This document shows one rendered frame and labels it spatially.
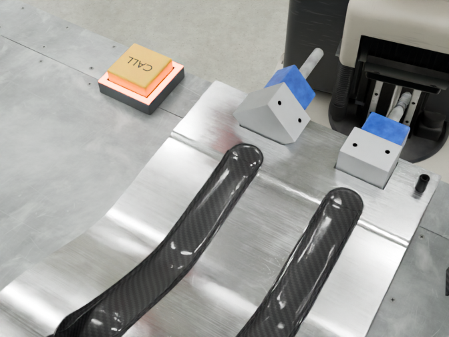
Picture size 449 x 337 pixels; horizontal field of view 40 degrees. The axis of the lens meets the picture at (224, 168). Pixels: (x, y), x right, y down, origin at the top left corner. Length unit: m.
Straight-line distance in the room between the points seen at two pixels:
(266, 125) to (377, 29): 0.39
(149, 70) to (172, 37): 1.33
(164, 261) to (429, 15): 0.57
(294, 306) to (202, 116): 0.23
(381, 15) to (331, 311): 0.53
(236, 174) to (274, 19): 1.59
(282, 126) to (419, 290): 0.22
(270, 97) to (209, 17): 1.58
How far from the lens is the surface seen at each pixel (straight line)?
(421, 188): 0.62
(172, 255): 0.58
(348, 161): 0.61
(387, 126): 0.65
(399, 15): 0.96
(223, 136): 0.64
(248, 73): 1.98
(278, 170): 0.62
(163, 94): 0.79
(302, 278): 0.57
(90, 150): 0.76
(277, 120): 0.62
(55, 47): 0.90
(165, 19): 2.18
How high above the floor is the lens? 1.38
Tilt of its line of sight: 53 degrees down
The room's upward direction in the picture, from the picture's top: 1 degrees counter-clockwise
